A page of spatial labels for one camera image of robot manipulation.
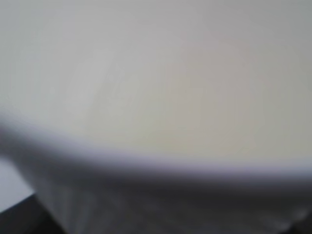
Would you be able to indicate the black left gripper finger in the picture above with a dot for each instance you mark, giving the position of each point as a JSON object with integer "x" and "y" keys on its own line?
{"x": 28, "y": 217}

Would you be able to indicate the white paper coffee cup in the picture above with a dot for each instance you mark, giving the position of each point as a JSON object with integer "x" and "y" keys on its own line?
{"x": 160, "y": 116}

